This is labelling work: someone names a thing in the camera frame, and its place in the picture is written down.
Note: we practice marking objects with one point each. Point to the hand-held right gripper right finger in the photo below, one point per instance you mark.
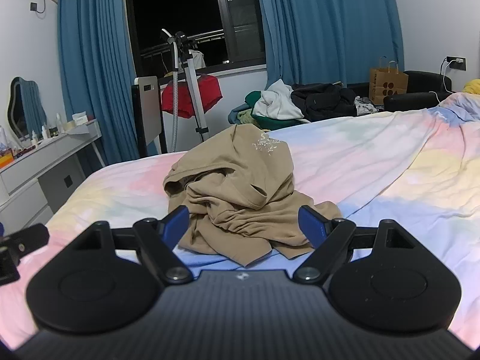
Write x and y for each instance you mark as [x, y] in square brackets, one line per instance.
[311, 225]

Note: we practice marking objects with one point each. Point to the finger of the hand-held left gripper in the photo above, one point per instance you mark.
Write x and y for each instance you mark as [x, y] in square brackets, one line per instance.
[28, 240]

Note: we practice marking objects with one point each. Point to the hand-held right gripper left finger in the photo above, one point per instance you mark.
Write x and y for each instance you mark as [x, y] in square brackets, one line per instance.
[179, 225]

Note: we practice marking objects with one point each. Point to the tan printed t-shirt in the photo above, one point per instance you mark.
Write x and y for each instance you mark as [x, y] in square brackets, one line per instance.
[232, 180]

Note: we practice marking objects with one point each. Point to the white dressing table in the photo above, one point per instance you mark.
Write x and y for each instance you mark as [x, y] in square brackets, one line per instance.
[30, 180]

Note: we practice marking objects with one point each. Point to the orange box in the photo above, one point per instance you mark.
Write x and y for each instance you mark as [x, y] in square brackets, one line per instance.
[5, 159]

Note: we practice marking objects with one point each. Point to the pastel tie-dye duvet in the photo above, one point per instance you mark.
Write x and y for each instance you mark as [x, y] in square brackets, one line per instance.
[375, 165]

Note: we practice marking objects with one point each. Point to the small white bottle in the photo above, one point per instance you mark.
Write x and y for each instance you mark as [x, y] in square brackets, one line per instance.
[34, 139]
[44, 132]

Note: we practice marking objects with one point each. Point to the green garment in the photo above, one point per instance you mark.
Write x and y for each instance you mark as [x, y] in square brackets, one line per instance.
[279, 123]

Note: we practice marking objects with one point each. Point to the black garment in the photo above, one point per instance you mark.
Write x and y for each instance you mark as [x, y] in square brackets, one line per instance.
[322, 101]

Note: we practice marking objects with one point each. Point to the white tissue box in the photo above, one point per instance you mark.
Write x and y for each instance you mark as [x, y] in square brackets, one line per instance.
[79, 119]

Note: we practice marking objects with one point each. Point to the grey patterned garment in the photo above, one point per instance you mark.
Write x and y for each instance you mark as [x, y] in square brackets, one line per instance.
[365, 105]

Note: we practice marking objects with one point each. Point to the garment steamer stand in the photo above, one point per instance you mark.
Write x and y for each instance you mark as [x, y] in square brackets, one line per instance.
[197, 93]

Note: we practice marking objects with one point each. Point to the red garment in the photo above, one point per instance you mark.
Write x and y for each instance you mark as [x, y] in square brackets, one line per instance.
[204, 92]

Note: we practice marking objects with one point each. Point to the brown paper bag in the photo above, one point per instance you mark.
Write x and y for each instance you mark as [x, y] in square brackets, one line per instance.
[388, 82]

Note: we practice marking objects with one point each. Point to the white hanging garment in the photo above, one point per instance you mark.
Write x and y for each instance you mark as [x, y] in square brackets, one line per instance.
[198, 59]

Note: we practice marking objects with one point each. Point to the black sofa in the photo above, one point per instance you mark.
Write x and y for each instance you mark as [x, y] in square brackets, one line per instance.
[423, 82]

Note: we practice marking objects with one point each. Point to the blue curtain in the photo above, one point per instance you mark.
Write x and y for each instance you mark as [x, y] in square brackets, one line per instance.
[318, 26]
[93, 63]

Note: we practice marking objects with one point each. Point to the yellow pillow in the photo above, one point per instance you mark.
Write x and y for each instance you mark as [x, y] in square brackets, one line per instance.
[473, 86]

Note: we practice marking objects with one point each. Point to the dark window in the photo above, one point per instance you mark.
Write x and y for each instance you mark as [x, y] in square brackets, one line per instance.
[168, 7]

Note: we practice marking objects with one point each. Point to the grey board with black frame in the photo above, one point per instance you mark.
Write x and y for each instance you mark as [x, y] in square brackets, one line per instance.
[148, 116]

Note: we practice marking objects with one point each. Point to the wavy black frame mirror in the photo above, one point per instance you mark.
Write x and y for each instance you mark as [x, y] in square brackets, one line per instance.
[26, 108]

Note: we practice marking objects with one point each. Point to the wall socket with charger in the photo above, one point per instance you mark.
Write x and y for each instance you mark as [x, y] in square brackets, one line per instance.
[455, 63]

